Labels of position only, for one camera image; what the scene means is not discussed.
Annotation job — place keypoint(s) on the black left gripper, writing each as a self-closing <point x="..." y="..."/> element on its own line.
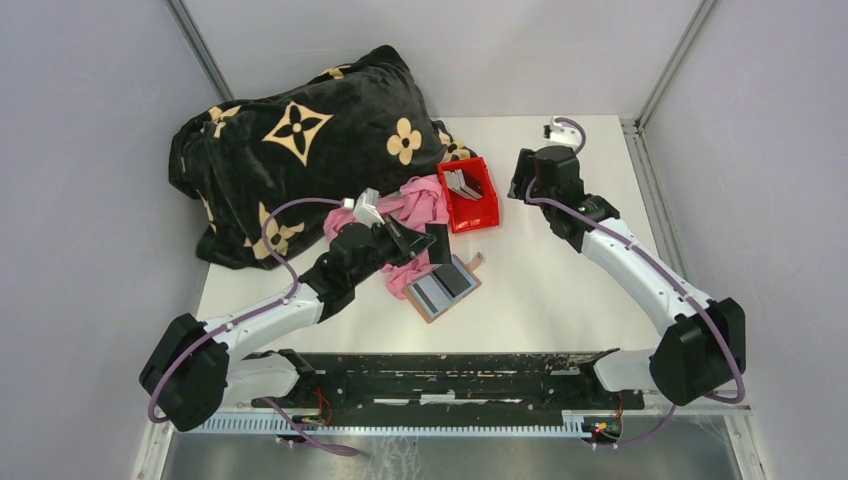
<point x="406" y="243"/>

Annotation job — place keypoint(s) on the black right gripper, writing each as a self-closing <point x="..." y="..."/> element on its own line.
<point x="524" y="173"/>

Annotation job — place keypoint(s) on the black credit card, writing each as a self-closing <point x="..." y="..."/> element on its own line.
<point x="439" y="252"/>
<point x="455" y="279"/>

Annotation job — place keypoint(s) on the tan leather card holder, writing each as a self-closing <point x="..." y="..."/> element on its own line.
<point x="434" y="294"/>

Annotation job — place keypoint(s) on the red plastic bin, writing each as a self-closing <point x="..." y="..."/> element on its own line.
<point x="466" y="215"/>

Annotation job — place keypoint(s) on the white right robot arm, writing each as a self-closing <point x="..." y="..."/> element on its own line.
<point x="702" y="348"/>

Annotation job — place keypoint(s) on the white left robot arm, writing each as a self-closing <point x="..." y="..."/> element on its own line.
<point x="199" y="366"/>

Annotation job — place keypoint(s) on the stack of credit cards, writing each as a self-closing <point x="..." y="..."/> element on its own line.
<point x="463" y="184"/>

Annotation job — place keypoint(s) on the pink cloth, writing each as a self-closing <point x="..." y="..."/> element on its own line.
<point x="417" y="203"/>

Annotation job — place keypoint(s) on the black floral blanket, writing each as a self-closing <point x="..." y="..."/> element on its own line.
<point x="267" y="169"/>

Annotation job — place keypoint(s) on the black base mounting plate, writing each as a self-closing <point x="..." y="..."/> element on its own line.
<point x="448" y="414"/>

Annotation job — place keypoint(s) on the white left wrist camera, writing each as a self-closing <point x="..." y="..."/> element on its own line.
<point x="365" y="210"/>

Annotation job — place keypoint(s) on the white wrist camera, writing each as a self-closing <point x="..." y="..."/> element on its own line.
<point x="365" y="210"/>
<point x="562" y="130"/>

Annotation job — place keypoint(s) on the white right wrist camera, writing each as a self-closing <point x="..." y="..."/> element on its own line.
<point x="562" y="130"/>

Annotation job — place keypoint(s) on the aluminium frame rails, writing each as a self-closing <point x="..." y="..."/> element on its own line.
<point x="187" y="399"/>

